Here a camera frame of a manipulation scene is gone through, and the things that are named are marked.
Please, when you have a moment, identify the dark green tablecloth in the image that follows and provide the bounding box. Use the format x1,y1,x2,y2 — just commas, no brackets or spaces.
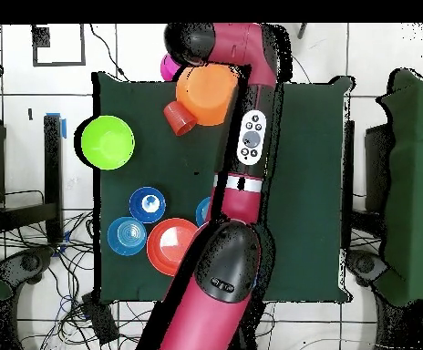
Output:
92,71,355,304

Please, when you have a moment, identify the large pink bowl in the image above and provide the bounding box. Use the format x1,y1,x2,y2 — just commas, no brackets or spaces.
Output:
160,53,182,82

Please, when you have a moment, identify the black bench frame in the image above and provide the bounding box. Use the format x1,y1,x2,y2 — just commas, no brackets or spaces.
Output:
0,114,65,245

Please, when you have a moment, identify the black power strip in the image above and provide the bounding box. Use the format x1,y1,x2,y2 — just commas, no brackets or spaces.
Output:
81,293,120,345

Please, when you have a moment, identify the small dark blue bowl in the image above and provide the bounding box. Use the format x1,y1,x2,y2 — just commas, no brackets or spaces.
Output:
129,186,167,224

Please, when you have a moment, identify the red-orange cup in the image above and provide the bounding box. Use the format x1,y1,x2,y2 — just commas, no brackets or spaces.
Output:
162,100,199,138

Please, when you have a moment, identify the large light orange bowl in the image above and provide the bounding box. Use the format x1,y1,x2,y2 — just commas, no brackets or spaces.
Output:
175,63,241,128

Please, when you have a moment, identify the light green bowl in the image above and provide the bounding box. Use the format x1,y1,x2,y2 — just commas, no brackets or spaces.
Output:
80,115,137,171

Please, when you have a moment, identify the small light blue bowl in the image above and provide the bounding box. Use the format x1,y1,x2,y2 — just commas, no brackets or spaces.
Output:
195,196,212,228
107,216,148,257

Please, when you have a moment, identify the black chair base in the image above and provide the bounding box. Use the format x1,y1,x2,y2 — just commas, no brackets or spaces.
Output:
0,245,56,293

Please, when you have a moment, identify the dark grey chair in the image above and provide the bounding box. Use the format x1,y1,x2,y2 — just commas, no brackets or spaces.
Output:
345,249,390,289

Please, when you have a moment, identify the shallow red-orange bowl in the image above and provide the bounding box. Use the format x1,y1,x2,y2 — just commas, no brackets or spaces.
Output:
146,217,210,278

